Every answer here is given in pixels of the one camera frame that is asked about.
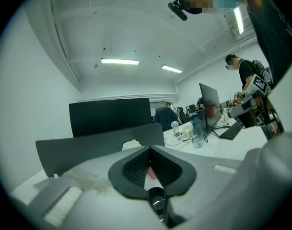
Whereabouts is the black office chair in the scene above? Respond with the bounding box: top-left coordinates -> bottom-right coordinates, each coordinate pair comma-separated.
176,106 -> 187,124

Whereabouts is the thin black cable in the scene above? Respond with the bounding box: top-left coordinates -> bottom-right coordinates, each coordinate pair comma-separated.
164,138 -> 193,148

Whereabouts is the glass jar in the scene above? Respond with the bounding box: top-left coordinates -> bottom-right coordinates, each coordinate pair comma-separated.
171,121 -> 180,137

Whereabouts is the grey desk divider panel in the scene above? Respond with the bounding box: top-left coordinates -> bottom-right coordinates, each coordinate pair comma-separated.
35,123 -> 165,178

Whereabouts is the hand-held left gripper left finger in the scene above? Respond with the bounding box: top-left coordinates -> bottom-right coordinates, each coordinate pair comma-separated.
28,145 -> 169,230

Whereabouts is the black head-mounted camera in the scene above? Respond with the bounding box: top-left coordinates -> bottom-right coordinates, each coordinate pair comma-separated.
167,0 -> 188,22

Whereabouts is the office chair with dark jacket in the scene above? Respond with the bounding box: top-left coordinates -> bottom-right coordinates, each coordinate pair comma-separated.
153,106 -> 179,132

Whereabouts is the white lidded cup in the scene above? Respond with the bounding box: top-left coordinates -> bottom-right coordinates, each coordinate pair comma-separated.
121,139 -> 143,152

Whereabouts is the clear water bottle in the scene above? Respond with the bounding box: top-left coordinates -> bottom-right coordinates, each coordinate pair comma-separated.
189,113 -> 205,149

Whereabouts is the black computer monitor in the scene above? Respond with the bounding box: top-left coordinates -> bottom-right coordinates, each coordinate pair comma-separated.
199,82 -> 222,138
69,98 -> 152,138

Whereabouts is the black keyboard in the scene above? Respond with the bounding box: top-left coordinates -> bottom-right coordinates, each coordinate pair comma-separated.
219,122 -> 243,140

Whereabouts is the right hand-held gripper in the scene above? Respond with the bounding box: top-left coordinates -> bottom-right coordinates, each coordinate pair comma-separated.
228,74 -> 285,140

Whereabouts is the person's black t-shirt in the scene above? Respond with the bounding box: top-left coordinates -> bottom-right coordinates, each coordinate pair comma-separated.
241,0 -> 292,87

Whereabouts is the long ceiling light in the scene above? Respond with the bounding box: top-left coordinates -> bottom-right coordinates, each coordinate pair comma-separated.
161,64 -> 183,73
233,5 -> 245,35
100,57 -> 140,66

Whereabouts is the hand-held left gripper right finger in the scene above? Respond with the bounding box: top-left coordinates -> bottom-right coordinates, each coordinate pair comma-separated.
149,145 -> 244,230

